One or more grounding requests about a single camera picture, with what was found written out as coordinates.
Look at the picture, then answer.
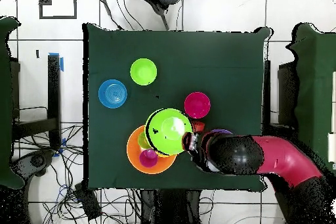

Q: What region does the large green bowl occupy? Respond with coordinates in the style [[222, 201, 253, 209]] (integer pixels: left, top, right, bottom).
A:
[[144, 107, 194, 156]]

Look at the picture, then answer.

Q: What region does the purple cup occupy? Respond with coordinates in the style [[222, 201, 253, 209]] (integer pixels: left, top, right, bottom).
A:
[[138, 148, 159, 169]]

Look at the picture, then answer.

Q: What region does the green cup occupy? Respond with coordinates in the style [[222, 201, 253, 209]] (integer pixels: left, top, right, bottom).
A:
[[136, 131, 152, 150]]

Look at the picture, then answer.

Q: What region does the large orange bowl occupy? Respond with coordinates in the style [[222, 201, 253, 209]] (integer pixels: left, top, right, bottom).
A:
[[126, 124, 179, 175]]

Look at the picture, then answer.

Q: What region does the red-orange cup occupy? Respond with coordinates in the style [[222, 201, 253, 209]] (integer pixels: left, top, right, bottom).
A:
[[192, 121, 206, 133]]

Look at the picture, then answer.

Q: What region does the purple bowl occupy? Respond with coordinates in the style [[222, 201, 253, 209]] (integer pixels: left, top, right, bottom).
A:
[[209, 128, 234, 135]]

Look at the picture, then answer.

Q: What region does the pink bowl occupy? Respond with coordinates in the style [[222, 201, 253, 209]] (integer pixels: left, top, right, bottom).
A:
[[183, 91, 211, 120]]

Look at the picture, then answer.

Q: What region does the dark green table cloth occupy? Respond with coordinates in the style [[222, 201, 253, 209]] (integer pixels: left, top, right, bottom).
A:
[[82, 22, 274, 192]]

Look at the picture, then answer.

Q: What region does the small green bowl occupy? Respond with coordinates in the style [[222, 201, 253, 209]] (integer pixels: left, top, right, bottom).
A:
[[129, 58, 158, 86]]

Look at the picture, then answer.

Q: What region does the blue bowl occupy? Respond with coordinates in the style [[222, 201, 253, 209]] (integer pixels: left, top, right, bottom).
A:
[[98, 79, 128, 110]]

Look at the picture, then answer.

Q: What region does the black power strip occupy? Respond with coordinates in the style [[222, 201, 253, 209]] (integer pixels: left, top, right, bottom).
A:
[[73, 183, 102, 221]]

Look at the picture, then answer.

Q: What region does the green cloth covered side table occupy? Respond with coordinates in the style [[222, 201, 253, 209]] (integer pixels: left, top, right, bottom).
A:
[[285, 22, 336, 177], [0, 15, 25, 190]]

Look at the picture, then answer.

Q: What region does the white box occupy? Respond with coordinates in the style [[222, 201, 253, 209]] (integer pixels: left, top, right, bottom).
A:
[[327, 132, 336, 164]]

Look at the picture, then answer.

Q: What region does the black metal stand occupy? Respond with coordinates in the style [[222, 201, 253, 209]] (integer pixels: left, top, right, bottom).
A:
[[10, 55, 62, 151]]

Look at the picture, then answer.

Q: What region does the blue tape strip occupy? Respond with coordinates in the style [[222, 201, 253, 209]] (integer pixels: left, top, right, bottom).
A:
[[49, 52, 64, 73]]

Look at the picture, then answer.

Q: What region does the bundle of floor cables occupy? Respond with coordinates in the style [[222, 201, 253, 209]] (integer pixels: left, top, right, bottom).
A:
[[12, 122, 142, 224]]

